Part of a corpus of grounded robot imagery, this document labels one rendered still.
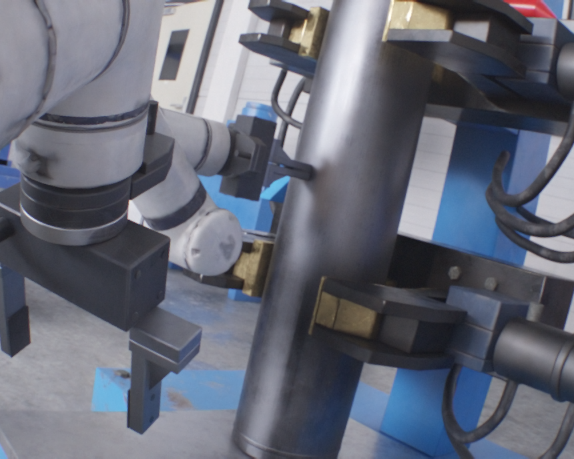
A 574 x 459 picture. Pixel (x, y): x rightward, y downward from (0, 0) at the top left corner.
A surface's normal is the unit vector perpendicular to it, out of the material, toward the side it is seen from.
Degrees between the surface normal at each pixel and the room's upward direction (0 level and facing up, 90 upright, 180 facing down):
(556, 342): 49
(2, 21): 66
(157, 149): 24
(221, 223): 88
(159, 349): 114
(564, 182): 90
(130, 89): 101
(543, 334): 41
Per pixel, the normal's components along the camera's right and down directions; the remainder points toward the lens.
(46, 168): -0.45, 0.40
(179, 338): 0.20, -0.86
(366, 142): 0.04, 0.08
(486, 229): -0.72, -0.12
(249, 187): 0.65, 0.20
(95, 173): 0.55, 0.49
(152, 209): -0.22, 0.69
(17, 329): 0.90, 0.35
